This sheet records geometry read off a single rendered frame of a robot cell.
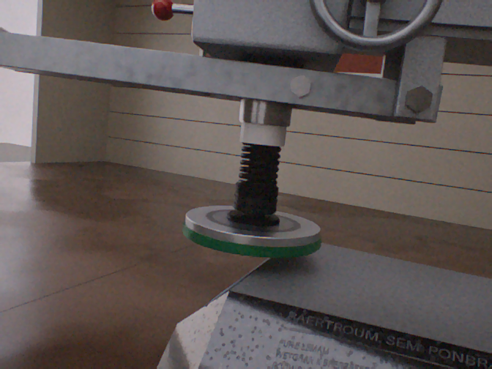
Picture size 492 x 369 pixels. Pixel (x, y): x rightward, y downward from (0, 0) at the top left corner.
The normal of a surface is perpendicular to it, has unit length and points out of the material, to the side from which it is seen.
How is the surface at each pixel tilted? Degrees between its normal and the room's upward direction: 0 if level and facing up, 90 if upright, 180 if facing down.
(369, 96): 90
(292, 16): 90
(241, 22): 90
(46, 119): 90
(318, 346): 45
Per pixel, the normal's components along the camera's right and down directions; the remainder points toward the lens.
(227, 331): -0.15, -0.63
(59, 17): 0.89, 0.15
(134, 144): -0.45, 0.07
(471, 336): 0.11, -0.99
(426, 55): -0.13, 0.12
